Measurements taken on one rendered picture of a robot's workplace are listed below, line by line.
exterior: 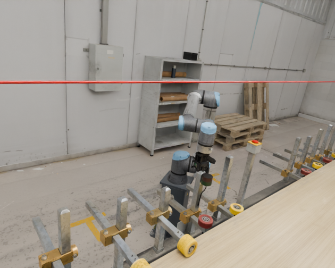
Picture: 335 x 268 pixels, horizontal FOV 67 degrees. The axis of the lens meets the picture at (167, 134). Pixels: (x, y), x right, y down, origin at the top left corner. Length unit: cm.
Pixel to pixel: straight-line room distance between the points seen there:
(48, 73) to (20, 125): 75
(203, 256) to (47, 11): 307
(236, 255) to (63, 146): 305
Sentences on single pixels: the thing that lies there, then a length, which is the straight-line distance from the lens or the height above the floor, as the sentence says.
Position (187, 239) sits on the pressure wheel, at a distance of 121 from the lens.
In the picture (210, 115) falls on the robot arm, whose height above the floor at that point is 126.
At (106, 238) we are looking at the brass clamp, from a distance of 119.
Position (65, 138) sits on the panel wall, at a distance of 385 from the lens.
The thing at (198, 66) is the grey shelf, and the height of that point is 147.
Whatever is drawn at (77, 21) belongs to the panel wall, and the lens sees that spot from 363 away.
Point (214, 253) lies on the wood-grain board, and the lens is 130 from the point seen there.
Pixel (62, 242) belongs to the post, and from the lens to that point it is 111.
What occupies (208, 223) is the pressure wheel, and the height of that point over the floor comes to 91.
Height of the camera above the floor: 178
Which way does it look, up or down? 20 degrees down
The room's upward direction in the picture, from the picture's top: 7 degrees clockwise
